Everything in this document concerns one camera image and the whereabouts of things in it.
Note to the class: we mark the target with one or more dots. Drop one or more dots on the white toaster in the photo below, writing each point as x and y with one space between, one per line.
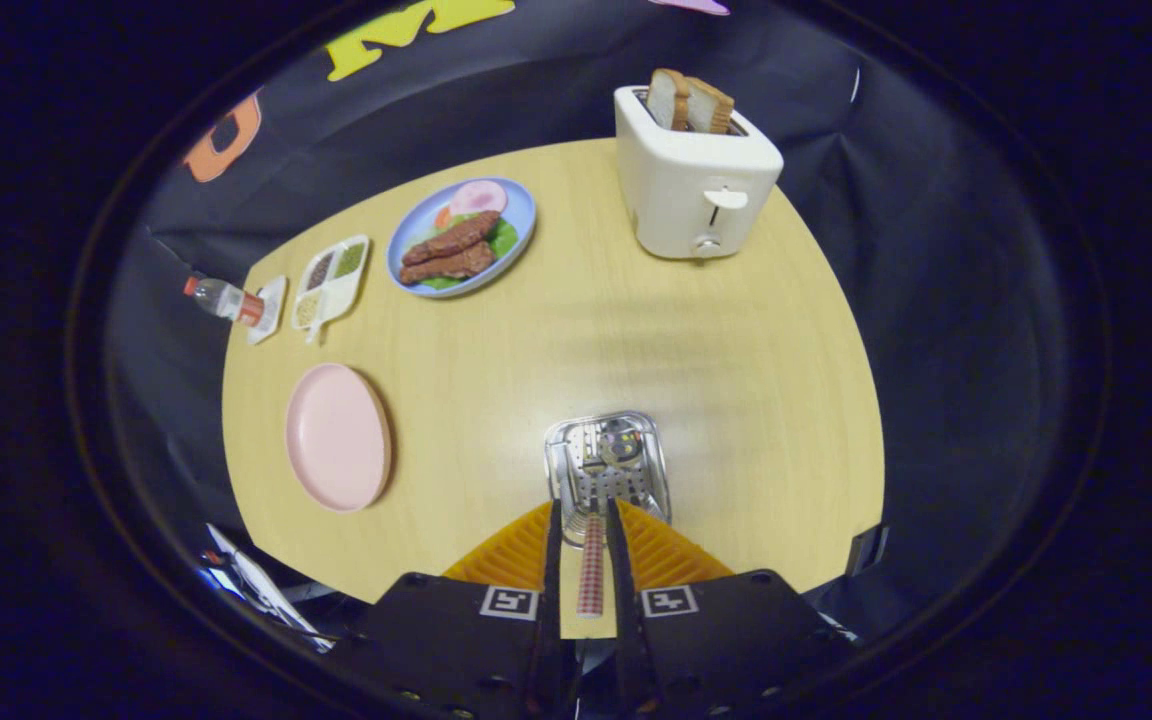
691 190

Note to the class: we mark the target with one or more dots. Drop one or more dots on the dark red beans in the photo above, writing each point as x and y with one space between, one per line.
319 270

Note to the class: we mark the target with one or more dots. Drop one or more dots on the white divided tray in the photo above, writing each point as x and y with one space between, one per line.
331 287

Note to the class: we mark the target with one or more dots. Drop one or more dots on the green mung beans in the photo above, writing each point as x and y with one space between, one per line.
350 259

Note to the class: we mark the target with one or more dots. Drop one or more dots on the pink ham slice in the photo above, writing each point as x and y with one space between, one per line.
478 197

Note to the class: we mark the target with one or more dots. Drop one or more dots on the blue plate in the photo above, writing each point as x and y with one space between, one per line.
521 205

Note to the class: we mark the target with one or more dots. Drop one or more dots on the green lettuce leaf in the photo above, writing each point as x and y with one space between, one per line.
504 238

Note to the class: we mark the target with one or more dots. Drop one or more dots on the white square coaster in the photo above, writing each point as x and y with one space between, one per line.
273 310

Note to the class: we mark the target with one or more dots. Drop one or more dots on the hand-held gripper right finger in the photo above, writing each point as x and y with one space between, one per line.
622 560

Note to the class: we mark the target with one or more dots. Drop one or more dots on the orange carrot slice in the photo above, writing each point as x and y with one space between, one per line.
443 217

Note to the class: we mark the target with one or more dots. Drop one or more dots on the pale soybeans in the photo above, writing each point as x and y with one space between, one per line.
307 309

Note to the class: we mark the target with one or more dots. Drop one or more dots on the clear water bottle red label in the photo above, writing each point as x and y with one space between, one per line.
226 300

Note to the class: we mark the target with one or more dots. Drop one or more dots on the pink plate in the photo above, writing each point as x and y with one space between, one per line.
336 435

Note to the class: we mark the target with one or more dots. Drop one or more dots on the brown meat strip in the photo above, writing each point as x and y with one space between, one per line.
451 240
446 265

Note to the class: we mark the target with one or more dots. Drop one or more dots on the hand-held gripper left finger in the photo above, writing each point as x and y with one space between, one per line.
548 560

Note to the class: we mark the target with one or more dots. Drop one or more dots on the black table bracket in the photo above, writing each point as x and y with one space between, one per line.
866 548

